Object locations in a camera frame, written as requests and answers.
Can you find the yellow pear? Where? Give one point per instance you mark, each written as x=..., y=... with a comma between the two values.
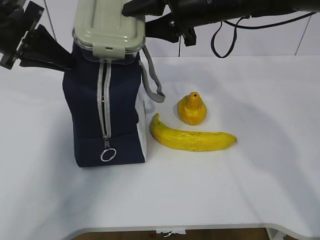
x=191, y=109

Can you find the yellow banana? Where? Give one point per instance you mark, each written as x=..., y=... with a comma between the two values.
x=192, y=141

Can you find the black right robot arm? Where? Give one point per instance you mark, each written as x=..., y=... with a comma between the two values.
x=206, y=12

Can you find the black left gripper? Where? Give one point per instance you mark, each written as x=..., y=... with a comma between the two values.
x=15, y=22

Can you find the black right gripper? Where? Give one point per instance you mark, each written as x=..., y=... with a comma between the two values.
x=166, y=30

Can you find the white torn label sticker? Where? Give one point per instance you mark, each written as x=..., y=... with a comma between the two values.
x=171, y=231

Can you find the navy blue lunch bag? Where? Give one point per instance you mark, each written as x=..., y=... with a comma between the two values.
x=107, y=111

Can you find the green lidded glass container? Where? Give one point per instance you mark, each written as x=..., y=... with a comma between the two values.
x=101, y=28

